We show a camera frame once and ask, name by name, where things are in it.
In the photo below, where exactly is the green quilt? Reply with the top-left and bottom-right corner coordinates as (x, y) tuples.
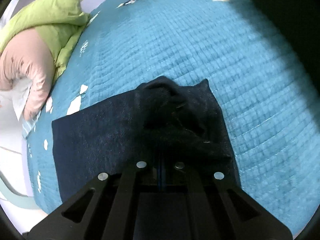
(0, 0), (90, 83)

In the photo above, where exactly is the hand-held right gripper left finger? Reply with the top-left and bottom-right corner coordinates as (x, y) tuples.
(29, 154), (163, 240)

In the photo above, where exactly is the light green bunk bed frame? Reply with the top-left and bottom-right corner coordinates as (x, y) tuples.
(0, 120), (48, 230)

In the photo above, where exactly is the dark denim shirt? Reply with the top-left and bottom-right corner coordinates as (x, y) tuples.
(51, 76), (242, 203)

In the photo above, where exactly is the pink quilt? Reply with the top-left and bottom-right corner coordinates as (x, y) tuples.
(0, 29), (55, 120)

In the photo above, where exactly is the teal quilted mattress pad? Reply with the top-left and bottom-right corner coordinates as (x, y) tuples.
(22, 0), (318, 235)

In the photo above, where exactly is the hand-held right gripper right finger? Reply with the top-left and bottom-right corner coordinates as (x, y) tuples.
(162, 155), (293, 240)

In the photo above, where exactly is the white pillow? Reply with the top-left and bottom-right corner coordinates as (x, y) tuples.
(0, 80), (34, 120)

